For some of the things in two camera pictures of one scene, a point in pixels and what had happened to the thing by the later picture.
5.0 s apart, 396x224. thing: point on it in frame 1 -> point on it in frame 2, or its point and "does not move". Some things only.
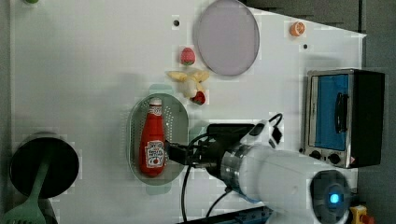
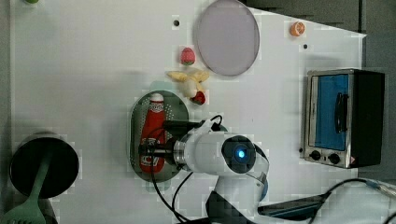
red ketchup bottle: (152, 140) does not move
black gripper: (211, 151) -> (176, 129)
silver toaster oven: (345, 117) does not move
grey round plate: (227, 37) does not move
